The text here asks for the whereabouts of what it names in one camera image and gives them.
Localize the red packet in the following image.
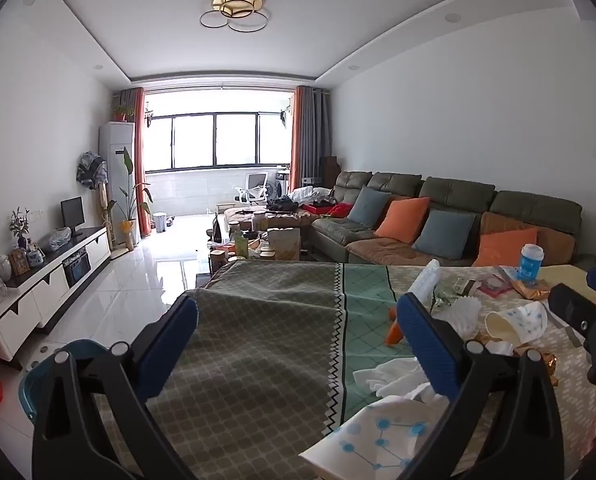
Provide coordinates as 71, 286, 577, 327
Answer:
478, 276, 514, 298

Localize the tall leafy potted plant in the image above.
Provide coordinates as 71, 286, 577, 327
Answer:
105, 147, 154, 251

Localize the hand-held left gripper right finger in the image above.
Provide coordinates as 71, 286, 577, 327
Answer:
397, 291, 561, 480

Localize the white standing air conditioner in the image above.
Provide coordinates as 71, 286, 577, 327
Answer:
99, 121, 136, 246

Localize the orange peel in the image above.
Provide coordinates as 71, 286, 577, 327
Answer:
385, 305, 404, 346

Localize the white office chair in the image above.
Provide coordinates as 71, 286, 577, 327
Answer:
234, 171, 270, 206

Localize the green foil wrapper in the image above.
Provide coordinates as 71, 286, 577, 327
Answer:
430, 285, 459, 311

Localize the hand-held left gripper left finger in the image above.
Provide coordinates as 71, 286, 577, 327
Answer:
32, 294, 214, 480

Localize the kraft paper bag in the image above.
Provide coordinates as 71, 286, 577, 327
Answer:
268, 227, 301, 261

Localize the white fluted paper liner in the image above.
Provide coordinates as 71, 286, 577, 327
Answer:
435, 296, 481, 341

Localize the blue-grey cushion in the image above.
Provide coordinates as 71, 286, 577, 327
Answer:
347, 186, 393, 229
412, 208, 478, 261

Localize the dark brown box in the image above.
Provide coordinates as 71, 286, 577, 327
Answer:
320, 156, 340, 186

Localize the blue paper cup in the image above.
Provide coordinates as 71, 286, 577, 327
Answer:
518, 243, 544, 281

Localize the white black TV cabinet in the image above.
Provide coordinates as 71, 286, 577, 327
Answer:
0, 225, 113, 361

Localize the black monitor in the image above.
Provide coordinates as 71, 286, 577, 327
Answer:
60, 196, 85, 238

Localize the olive green sofa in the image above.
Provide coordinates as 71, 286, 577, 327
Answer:
310, 170, 596, 268

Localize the gold foil wrapper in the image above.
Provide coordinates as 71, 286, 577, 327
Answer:
540, 352, 561, 387
509, 277, 551, 302

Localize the white clothes pile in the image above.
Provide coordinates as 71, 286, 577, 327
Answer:
290, 186, 334, 206

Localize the clear blue plastic bag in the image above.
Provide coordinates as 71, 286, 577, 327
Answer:
45, 227, 74, 252

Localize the tan ottoman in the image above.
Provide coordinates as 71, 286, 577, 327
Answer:
223, 205, 319, 233

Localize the white printed packet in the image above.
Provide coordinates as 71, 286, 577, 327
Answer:
450, 277, 481, 296

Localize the cluttered coffee table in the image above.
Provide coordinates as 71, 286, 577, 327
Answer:
205, 210, 304, 266

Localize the orange cushion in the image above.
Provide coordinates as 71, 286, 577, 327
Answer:
472, 227, 539, 267
375, 196, 431, 239

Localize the floor fan with blue cover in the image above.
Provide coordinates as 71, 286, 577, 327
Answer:
75, 151, 119, 261

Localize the vase with green branches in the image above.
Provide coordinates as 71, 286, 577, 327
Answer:
9, 206, 31, 251

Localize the white foam fruit net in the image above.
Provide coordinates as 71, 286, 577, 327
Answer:
408, 259, 441, 306

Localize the white blue-printed paper bag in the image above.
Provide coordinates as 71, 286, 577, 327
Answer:
298, 395, 454, 480

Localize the large balcony window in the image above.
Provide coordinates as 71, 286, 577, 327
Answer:
145, 90, 294, 173

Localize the teal trash bin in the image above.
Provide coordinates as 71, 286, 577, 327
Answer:
18, 339, 114, 423

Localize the white tissue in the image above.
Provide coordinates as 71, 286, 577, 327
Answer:
353, 357, 449, 403

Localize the red cloth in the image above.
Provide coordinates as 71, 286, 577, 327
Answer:
303, 201, 355, 220

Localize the crumpled white paper cup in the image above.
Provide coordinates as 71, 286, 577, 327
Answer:
484, 301, 549, 346

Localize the orange and grey curtain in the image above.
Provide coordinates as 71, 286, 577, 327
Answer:
118, 87, 147, 233
290, 86, 334, 191

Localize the wooden picture frame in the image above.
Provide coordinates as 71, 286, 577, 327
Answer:
9, 248, 31, 276

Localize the patterned green beige tablecloth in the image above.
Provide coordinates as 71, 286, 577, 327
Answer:
143, 259, 596, 480

